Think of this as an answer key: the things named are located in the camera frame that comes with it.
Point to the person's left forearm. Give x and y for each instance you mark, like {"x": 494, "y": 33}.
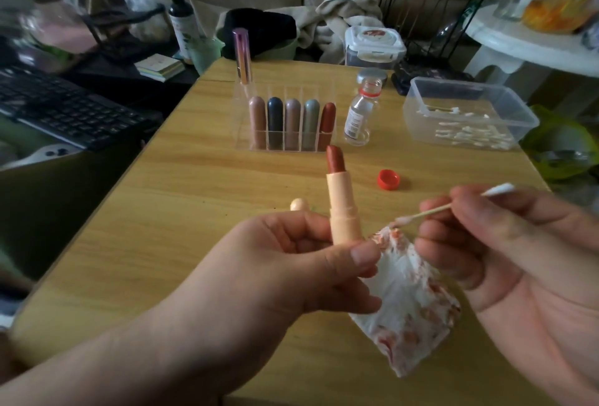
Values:
{"x": 103, "y": 363}

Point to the green cup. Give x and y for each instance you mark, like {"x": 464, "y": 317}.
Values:
{"x": 206, "y": 54}

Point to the dark blue capped lipstick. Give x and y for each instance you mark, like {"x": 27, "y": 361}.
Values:
{"x": 275, "y": 121}

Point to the black pump bottle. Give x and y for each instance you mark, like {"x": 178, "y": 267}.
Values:
{"x": 180, "y": 17}

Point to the person's right middle finger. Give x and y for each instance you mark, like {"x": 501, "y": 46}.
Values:
{"x": 437, "y": 231}

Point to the sticky note pad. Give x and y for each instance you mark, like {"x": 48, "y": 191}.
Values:
{"x": 159, "y": 66}

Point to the tall metallic pink lipstick tube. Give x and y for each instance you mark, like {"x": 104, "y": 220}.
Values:
{"x": 242, "y": 54}

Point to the red stained white tissue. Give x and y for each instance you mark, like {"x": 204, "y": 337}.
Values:
{"x": 407, "y": 307}

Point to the small clear glass vial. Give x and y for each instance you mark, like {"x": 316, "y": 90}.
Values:
{"x": 360, "y": 113}

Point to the clear plastic box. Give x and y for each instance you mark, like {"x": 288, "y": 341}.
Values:
{"x": 468, "y": 96}

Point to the white round side table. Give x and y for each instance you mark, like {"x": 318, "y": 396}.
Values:
{"x": 524, "y": 45}

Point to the peach lipstick cap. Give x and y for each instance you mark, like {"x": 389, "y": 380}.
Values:
{"x": 299, "y": 205}

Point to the peach tube red lipstick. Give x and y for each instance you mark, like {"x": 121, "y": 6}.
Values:
{"x": 344, "y": 199}

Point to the wooden stick cotton swab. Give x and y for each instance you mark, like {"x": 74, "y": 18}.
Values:
{"x": 423, "y": 215}

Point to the red bottle cap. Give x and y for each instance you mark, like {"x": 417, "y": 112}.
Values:
{"x": 388, "y": 179}

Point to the person's right little finger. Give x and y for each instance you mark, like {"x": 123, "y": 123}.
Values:
{"x": 489, "y": 293}

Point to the white lidded food container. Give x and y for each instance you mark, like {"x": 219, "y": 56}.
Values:
{"x": 374, "y": 43}

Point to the white game controller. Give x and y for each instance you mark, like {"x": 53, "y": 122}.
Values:
{"x": 42, "y": 154}

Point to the beige towel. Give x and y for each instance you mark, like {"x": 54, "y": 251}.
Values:
{"x": 344, "y": 8}

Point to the black cloth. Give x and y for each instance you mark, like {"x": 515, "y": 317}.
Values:
{"x": 257, "y": 31}

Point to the black keyboard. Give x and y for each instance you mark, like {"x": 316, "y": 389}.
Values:
{"x": 65, "y": 106}

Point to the grey green capped lipstick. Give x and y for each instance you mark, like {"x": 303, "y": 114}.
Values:
{"x": 310, "y": 123}

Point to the person's left thumb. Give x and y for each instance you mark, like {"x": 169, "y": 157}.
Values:
{"x": 344, "y": 258}

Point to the pile of cotton swabs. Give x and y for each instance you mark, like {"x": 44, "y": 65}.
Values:
{"x": 472, "y": 134}

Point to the clear acrylic lipstick organizer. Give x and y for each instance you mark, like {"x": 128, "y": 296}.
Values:
{"x": 285, "y": 143}

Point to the pink pouch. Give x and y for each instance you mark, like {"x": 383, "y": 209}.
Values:
{"x": 61, "y": 31}

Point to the person's right hand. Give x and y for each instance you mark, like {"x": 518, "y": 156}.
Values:
{"x": 529, "y": 288}

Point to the pink capped lipstick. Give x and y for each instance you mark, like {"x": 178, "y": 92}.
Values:
{"x": 257, "y": 120}

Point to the person's right thumb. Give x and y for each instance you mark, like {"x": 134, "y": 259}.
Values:
{"x": 514, "y": 218}

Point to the person's left hand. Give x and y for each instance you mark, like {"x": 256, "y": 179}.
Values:
{"x": 243, "y": 288}

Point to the red brown capped lipstick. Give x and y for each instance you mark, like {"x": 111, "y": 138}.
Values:
{"x": 327, "y": 124}

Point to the mauve capped lipstick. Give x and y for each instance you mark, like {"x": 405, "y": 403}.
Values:
{"x": 292, "y": 122}

